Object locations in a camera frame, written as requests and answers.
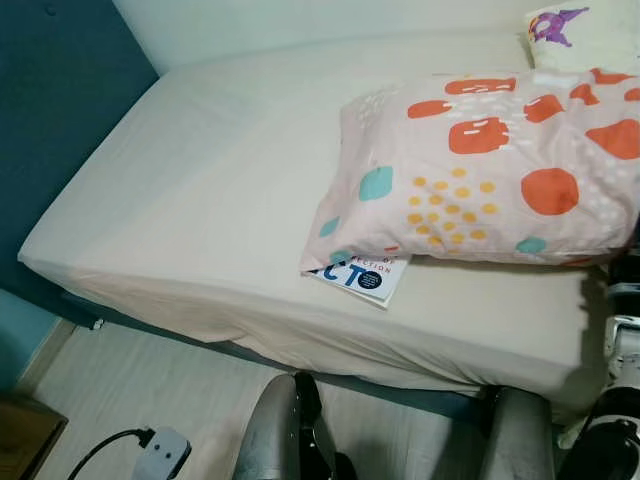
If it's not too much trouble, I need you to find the white book blue lettering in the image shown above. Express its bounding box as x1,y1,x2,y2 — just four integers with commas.
305,250,411,309

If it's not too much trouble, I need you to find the teal fabric headboard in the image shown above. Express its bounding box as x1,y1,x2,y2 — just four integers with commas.
0,0,161,303

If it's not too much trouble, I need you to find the pink patterned pillow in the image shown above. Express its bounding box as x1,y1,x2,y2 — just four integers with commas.
300,65,640,271

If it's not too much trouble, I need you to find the cream cartoon print blanket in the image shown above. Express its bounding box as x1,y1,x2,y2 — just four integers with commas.
522,3,640,77

